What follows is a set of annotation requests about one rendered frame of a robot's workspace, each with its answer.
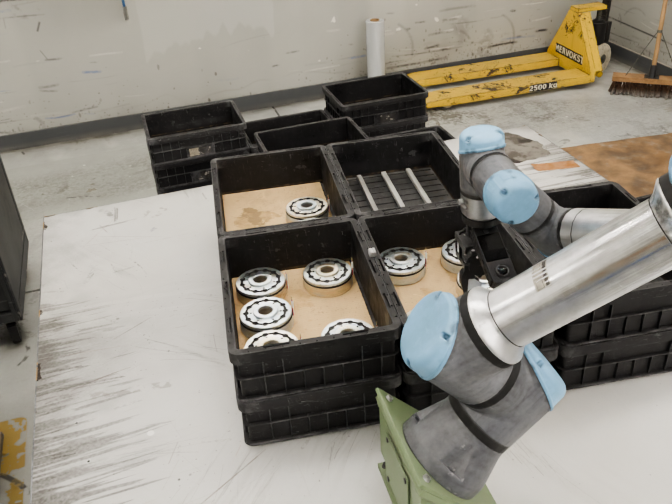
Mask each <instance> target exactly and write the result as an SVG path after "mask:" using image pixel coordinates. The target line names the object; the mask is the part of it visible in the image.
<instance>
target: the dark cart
mask: <svg viewBox="0 0 672 504"><path fill-rule="evenodd" d="M28 248H29V240H28V237H27V234H26V231H25V228H24V225H23V222H22V219H21V216H20V213H19V210H18V207H17V204H16V201H15V198H14V195H13V192H12V189H11V186H10V183H9V180H8V177H7V173H6V170H5V167H4V164H3V161H2V158H1V155H0V325H2V324H6V326H7V329H8V333H9V334H10V336H11V339H12V341H13V343H17V342H20V341H22V336H21V331H20V329H21V328H20V326H19V323H18V321H19V320H23V313H24V300H25V287H26V278H27V275H26V274H27V261H28Z"/></svg>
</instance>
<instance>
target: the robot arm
mask: <svg viewBox="0 0 672 504"><path fill-rule="evenodd" d="M505 146H506V143H505V138H504V132H503V131H502V130H501V129H500V128H498V127H496V126H493V125H475V126H471V127H468V128H466V129H465V130H463V131H462V132H461V134H460V136H459V150H458V154H459V176H460V195H461V199H458V204H459V205H461V212H462V221H463V222H464V224H466V228H464V229H463V230H460V231H455V252H456V256H457V258H458V259H459V261H460V263H461V264H462V266H463V267H462V268H461V270H460V271H459V282H460V285H461V288H462V290H463V294H462V295H460V296H459V297H456V298H455V297H454V295H452V294H451V293H449V292H442V291H435V292H432V293H430V294H428V295H426V296H425V297H424V298H422V299H421V300H420V301H419V302H418V303H417V304H416V306H415V307H414V308H413V310H412V311H411V313H410V314H409V316H408V319H407V321H406V323H405V325H404V328H403V331H402V335H401V344H400V347H401V354H402V358H403V360H404V362H405V363H406V365H407V366H408V367H409V368H410V369H412V370H413V371H415V372H416V373H417V374H418V375H419V376H420V377H421V378H422V379H424V380H427V381H429V382H431V383H433V384H434V385H436V386H437V387H439V388H440V389H442V390H444V391H445V392H447V393H448V394H450V395H449V396H448V397H447V398H445V399H444V400H441V401H439V402H437V403H435V404H433V405H431V406H429V407H427V408H425V409H422V410H420V411H418V412H416V413H414V414H413V415H412V416H411V417H410V418H409V419H408V420H407V421H406V422H405V423H404V424H403V434H404V437H405V440H406V442H407V444H408V446H409V448H410V450H411V451H412V453H413V454H414V456H415V457H416V459H417V460H418V462H419V463H420V464H421V465H422V467H423V468H424V469H425V470H426V471H427V472H428V473H429V475H430V476H431V477H432V478H433V479H434V480H435V481H437V482H438V483H439V484H440V485H441V486H442V487H443V488H445V489H446V490H447V491H449V492H450V493H452V494H453V495H455V496H457V497H459V498H461V499H465V500H470V499H472V498H473V497H475V496H476V495H477V494H478V493H479V492H480V491H481V490H482V489H483V487H484V485H485V484H486V482H487V480H488V478H489V476H490V474H491V472H492V470H493V469H494V467H495V465H496V463H497V461H498V459H499V457H500V456H501V455H502V454H503V453H504V452H505V451H506V450H507V449H508V448H510V447H511V446H512V445H513V444H514V443H515V442H516V441H517V440H518V439H519V438H521V437H522V436H523V435H524V434H525V433H526V432H527V431H528V430H529V429H530V428H531V427H533V426H534V425H535V424H536V423H537V422H538V421H539V420H540V419H541V418H542V417H543V416H545V415H546V414H547V413H548V412H549V411H550V412H551V411H552V410H553V409H554V406H555V405H556V404H557V403H558V402H559V401H560V400H561V399H562V398H563V397H564V395H565V393H566V386H565V383H564V382H563V380H562V379H561V377H560V376H559V374H558V373H557V372H556V371H555V369H554V368H553V367H552V365H551V364H550V363H549V362H548V361H547V359H546V358H545V357H544V356H543V355H542V353H541V352H540V351H539V350H538V349H537V348H536V347H535V345H534V344H533V343H532V342H533V341H535V340H537V339H539V338H541V337H543V336H545V335H547V334H549V333H551V332H553V331H554V330H556V329H558V328H560V327H562V326H564V325H566V324H568V323H570V322H572V321H574V320H576V319H578V318H580V317H582V316H583V315H585V314H587V313H589V312H591V311H593V310H595V309H597V308H599V307H601V306H603V305H605V304H607V303H609V302H611V301H612V300H614V299H616V298H618V297H620V296H622V295H624V294H626V293H628V292H630V291H632V290H634V289H636V288H638V287H640V286H641V285H643V284H645V283H647V282H649V281H651V280H653V279H655V278H657V277H659V276H661V275H663V274H665V273H667V272H669V271H670V270H672V156H671V158H670V161H669V167H668V169H669V172H667V173H665V174H664V175H662V176H660V177H659V178H657V179H656V183H655V187H654V191H653V194H652V196H651V197H650V198H649V199H647V200H645V201H643V202H642V203H640V204H638V205H637V206H635V207H633V208H631V209H601V208H563V207H560V206H559V205H558V204H557V203H556V202H555V201H553V200H552V199H551V198H550V197H549V196H548V195H547V194H546V193H545V192H544V191H543V190H541V189H540V188H539V187H538V186H537V185H536V184H535V183H534V182H533V181H532V180H531V179H530V178H529V177H528V176H527V175H525V174H524V173H523V172H522V171H521V170H520V169H519V168H518V167H517V166H516V165H515V164H514V163H513V162H512V160H511V159H510V158H509V157H508V156H507V155H506V154H505ZM501 222H503V223H506V224H509V225H510V226H511V227H512V228H513V229H515V230H516V231H517V232H518V233H520V234H521V235H522V236H523V237H524V238H526V239H527V240H528V241H529V242H530V243H531V244H533V245H534V246H535V247H536V248H537V249H538V251H539V252H540V253H541V254H543V255H544V256H546V257H548V258H546V259H544V260H542V261H541V262H539V263H537V264H536V265H534V266H532V267H530V268H529V269H527V270H525V271H524V272H522V273H520V274H518V275H517V274H516V271H515V269H514V265H513V263H512V260H511V255H510V254H508V249H507V248H506V247H505V245H504V242H503V239H502V237H501V235H500V232H499V230H498V228H497V225H498V224H500V223H501ZM463 232H466V233H463ZM461 233H462V234H461ZM459 234H461V235H459ZM457 242H458V245H459V252H458V249H457ZM482 275H485V276H486V279H487V281H488V284H489V286H490V288H492V289H493V290H490V289H487V288H484V287H481V286H482V283H481V281H480V280H479V278H481V277H482ZM476 276H478V277H479V278H477V277H476Z"/></svg>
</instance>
